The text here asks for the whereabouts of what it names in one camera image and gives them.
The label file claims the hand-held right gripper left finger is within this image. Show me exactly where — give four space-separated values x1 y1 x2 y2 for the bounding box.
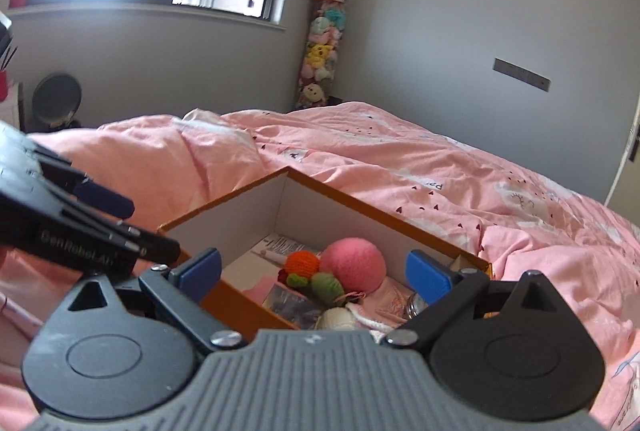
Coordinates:
64 247 249 353

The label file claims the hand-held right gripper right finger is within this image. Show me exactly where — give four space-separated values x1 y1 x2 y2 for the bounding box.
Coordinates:
382 249 557 354

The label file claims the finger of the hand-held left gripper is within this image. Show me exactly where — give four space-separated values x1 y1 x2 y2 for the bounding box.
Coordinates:
29 140 136 220
20 210 182 285

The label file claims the pink fabric pouch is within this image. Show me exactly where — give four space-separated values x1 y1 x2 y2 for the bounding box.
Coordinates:
365 281 431 322

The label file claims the orange cardboard box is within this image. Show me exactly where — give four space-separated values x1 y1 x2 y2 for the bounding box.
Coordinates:
157 166 493 342

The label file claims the pink peach plush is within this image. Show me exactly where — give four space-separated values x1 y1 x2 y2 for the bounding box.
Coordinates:
298 237 388 305

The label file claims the white paper card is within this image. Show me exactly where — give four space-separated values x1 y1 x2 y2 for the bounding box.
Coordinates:
252 233 321 269

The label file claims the silver glitter card box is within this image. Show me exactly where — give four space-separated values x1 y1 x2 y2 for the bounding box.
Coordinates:
261 283 323 329

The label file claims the orange crochet fruit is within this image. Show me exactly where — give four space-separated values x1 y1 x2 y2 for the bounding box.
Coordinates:
280 251 322 284

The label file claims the cream crochet doll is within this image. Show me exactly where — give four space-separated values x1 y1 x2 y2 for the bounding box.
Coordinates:
314 302 401 342

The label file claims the pink printed blanket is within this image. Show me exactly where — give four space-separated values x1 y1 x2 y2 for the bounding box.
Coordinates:
0 108 640 431

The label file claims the red cup with sticks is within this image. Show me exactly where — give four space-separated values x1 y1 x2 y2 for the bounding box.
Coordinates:
0 45 20 102

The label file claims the white door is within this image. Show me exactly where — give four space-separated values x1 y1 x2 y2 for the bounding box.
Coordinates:
604 118 640 227

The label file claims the clear tube of plush toys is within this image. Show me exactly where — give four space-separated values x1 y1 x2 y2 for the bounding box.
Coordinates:
295 0 348 109

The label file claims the grey wall switch plate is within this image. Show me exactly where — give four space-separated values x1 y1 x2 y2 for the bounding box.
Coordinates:
492 57 552 93

